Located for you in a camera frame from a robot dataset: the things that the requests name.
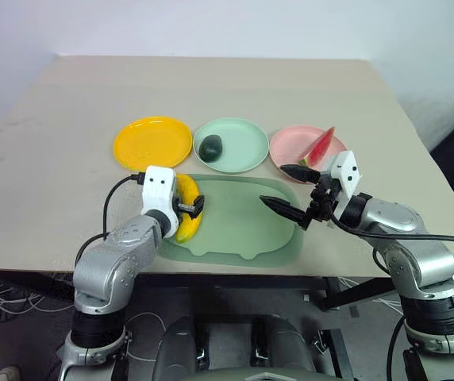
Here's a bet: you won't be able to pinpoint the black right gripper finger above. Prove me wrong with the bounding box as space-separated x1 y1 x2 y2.
280 164 321 185
259 194 312 233

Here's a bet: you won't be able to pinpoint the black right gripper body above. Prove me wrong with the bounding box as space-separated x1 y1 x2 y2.
305 173 341 233

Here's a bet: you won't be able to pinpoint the yellow banana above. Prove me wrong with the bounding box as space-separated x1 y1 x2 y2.
175 173 206 244

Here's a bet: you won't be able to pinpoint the pink round plate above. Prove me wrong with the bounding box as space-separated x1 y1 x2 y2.
269 125 348 185

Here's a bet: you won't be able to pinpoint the light green round plate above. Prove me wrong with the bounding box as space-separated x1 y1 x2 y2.
193 117 271 175

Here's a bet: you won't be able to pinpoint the yellow round plate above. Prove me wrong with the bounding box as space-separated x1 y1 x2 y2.
113 115 194 171

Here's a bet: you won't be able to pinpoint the red watermelon slice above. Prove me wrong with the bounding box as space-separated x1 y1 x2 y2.
298 126 337 167

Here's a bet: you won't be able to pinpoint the green silicone tray mat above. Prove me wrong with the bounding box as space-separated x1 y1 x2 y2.
157 173 306 268

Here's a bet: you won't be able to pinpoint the dark green avocado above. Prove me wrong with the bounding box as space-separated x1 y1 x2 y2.
198 133 225 164

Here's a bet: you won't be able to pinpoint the dark grey rounded housing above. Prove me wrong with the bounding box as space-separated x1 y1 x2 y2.
250 314 324 381
152 315 209 381

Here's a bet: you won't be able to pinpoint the beige shoe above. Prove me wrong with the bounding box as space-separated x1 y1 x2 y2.
0 365 22 381

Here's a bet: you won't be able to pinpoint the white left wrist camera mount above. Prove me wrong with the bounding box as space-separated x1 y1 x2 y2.
140 165 181 238

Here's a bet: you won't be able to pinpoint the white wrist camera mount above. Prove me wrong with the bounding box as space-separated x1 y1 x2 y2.
329 149 364 217
140 165 181 238

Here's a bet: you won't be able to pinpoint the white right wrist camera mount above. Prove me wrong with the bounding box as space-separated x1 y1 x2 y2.
329 149 364 217

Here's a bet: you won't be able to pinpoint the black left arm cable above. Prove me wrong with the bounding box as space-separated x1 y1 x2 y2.
75 173 145 268

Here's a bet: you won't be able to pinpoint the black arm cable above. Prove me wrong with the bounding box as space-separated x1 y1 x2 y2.
329 214 454 253
75 173 145 268

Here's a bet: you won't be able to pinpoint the black table frame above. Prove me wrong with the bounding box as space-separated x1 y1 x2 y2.
0 268 399 313

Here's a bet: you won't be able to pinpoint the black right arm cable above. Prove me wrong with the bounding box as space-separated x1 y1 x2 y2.
329 214 454 253

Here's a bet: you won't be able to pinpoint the white floor cable bundle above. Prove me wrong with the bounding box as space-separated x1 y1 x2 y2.
337 276 405 317
0 277 76 333

